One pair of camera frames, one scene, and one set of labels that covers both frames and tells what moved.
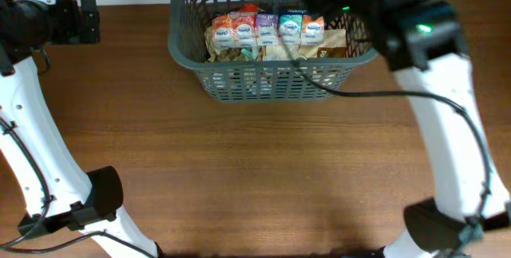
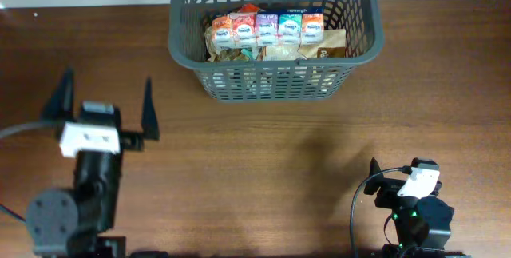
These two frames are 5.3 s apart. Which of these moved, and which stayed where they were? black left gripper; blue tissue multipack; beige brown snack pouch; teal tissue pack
Moved: black left gripper
Stayed: beige brown snack pouch; blue tissue multipack; teal tissue pack
